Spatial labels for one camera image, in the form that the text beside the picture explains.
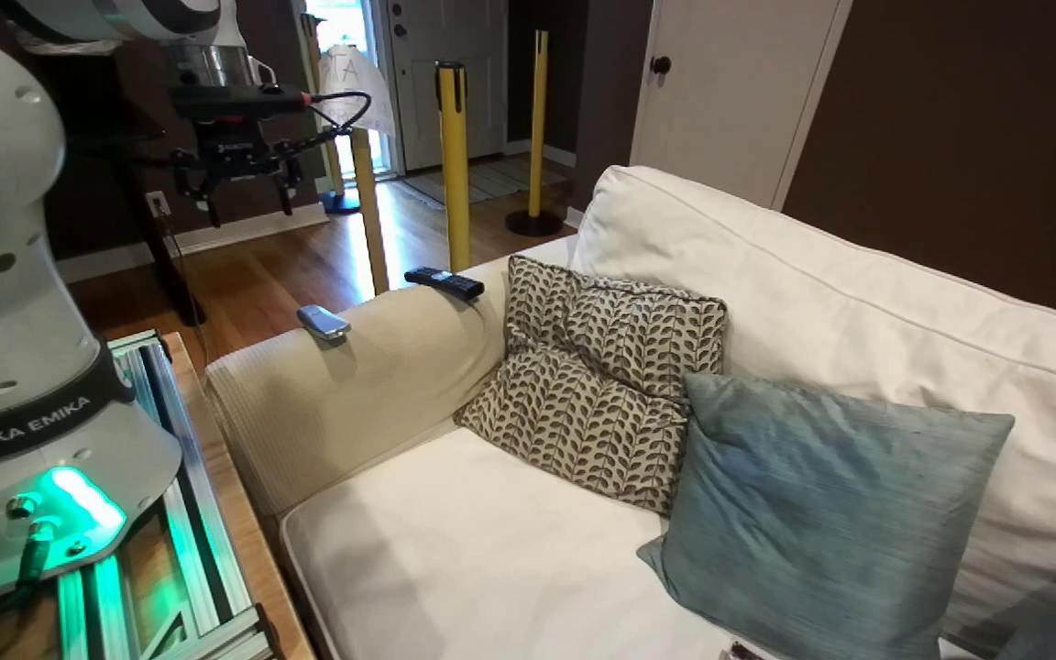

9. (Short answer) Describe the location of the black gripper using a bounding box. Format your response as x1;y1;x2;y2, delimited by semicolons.
175;118;307;232

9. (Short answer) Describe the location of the grey silver remote control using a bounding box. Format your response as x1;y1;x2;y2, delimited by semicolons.
294;300;354;348

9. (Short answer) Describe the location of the black remote control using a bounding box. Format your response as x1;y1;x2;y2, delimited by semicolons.
398;263;489;304

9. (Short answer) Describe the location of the small blue floor object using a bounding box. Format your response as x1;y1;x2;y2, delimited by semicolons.
318;180;364;221

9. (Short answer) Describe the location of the black stand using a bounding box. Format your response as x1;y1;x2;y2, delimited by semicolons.
98;47;208;329

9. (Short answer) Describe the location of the grey entry door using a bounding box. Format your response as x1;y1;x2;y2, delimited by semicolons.
381;0;513;174

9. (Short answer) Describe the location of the wooden table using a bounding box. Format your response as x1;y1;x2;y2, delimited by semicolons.
0;327;318;660

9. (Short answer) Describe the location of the leaf patterned cushion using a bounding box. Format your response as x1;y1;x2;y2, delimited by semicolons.
452;254;728;519

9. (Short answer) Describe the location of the white door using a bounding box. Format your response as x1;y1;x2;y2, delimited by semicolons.
629;0;855;211

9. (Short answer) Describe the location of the white sofa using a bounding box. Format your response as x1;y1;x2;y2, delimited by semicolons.
200;161;1056;660

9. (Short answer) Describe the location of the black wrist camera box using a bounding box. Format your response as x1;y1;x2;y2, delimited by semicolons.
168;81;311;123

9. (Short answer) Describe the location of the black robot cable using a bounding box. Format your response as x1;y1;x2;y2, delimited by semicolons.
294;86;376;157

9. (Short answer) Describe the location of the thick yellow post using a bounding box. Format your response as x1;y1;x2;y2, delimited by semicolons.
431;63;472;273

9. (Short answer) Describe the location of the black round post base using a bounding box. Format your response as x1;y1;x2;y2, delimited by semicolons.
502;206;573;243

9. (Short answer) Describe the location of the slim yellow post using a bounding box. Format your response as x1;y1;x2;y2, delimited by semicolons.
528;25;553;222

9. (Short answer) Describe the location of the aluminium rail frame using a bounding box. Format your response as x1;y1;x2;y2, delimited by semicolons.
56;327;281;660

